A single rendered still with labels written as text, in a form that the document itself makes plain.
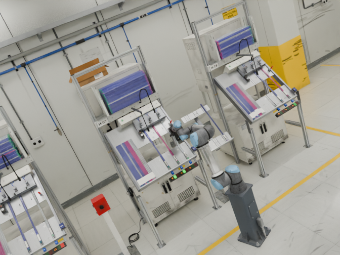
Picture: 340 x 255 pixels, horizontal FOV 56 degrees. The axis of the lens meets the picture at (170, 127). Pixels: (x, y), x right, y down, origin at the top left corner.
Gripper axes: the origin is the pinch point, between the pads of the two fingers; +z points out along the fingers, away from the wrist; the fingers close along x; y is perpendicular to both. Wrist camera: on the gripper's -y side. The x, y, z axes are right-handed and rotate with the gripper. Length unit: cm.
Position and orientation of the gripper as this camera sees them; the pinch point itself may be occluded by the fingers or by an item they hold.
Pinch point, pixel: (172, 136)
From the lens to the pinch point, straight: 338.5
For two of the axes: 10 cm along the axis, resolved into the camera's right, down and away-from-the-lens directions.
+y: -5.2, -8.3, 2.0
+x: -8.4, 4.6, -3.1
